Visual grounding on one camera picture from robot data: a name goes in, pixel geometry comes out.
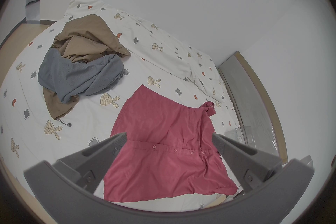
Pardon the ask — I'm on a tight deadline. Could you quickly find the white printed quilt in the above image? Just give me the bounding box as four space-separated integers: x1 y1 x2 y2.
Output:
64 0 229 103

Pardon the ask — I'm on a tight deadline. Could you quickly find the khaki garment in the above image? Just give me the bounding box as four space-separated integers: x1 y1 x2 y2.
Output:
43 14 132 127

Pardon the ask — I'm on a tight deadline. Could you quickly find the bed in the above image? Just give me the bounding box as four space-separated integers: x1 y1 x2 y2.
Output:
0 0 288 211

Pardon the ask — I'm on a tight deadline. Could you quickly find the grey garment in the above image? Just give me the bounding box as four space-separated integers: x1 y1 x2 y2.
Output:
37 48 125 103

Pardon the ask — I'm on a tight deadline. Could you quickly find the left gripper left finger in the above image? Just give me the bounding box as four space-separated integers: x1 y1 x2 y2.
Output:
52 132 128 194

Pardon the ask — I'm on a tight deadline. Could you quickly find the red shirt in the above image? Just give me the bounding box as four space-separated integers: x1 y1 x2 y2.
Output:
104 84 239 203

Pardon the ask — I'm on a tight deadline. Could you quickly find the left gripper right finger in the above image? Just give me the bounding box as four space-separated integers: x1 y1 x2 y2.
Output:
211 133 283 194

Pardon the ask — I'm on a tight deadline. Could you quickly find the clear plastic box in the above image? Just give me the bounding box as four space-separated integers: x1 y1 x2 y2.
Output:
225 125 259 148

